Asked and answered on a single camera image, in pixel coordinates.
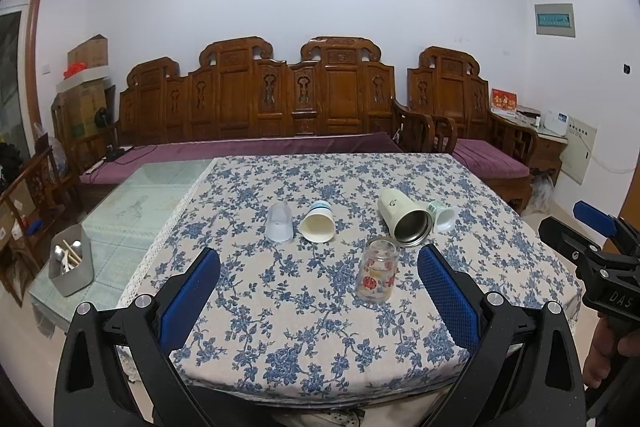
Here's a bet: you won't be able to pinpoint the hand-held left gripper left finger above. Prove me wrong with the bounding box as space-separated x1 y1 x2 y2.
52 248 223 427

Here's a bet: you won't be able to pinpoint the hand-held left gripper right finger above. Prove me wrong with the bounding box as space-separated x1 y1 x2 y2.
416 243 587 427

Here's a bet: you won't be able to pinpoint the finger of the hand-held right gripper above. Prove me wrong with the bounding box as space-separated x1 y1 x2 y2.
538 216 603 264
573 201 632 238

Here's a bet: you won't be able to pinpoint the glass cup with red print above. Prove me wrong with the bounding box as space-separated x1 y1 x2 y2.
355 237 400 306

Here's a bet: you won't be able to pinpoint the small white and green cup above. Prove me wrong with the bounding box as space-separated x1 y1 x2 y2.
426 200 456 234

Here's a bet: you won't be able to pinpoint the cream cup with steel inside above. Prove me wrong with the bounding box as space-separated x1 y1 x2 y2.
376 188 433 249

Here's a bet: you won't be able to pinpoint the translucent plastic cup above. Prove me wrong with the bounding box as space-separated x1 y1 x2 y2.
265 202 295 244

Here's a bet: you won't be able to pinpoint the white and blue paper cup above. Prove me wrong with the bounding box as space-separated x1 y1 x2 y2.
299 201 335 243

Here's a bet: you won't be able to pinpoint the person's right hand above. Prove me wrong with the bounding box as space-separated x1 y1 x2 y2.
584 318 621 390

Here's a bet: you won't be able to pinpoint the clear plastic bag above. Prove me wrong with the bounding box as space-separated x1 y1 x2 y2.
529 176 557 214

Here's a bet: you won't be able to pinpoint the wooden side table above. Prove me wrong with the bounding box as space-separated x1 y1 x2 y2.
517 126 569 188

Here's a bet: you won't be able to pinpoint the white desktop device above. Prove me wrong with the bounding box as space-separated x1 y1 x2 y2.
542 109 571 136

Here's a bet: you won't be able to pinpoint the short purple seat cushion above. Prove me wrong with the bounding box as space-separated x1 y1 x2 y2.
451 137 532 178

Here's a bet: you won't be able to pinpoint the grey utensil container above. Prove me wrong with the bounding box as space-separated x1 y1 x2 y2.
48 223 96 298

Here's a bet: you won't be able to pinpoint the blue floral tablecloth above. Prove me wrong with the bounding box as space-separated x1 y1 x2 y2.
116 153 584 409

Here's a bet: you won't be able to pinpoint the white plastic spoons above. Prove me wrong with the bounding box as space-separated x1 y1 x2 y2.
54 241 83 272

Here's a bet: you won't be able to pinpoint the red desk sign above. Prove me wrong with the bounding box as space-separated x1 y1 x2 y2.
489 87 519 116

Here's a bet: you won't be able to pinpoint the long purple seat cushion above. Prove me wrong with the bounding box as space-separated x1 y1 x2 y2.
79 131 405 186

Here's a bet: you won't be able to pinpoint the carved wooden armchair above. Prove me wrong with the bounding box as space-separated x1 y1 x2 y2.
406 46 540 214

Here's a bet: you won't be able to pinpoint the wooden side shelf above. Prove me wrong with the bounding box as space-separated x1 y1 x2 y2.
0 146 85 305

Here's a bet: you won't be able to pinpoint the black desk fan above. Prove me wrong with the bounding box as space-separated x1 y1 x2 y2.
94 106 132 160

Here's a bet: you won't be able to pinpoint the carved wooden sofa bench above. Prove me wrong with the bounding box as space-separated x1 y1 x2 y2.
106 35 437 154

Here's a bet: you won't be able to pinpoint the large cardboard box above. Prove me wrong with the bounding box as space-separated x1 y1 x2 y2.
54 79 119 140

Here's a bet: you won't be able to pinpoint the white flat box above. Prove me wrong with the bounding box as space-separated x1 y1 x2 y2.
55 66 111 94

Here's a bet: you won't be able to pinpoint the small brown cardboard box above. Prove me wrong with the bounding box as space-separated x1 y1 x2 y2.
67 34 110 70

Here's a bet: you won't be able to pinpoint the white wall cabinet box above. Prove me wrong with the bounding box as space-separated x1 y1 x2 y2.
559 119 599 186

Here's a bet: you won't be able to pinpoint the wall electrical panel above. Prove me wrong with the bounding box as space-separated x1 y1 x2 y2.
533 2 576 39

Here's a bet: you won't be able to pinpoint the wooden door frame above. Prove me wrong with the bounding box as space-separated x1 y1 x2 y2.
24 0 54 154

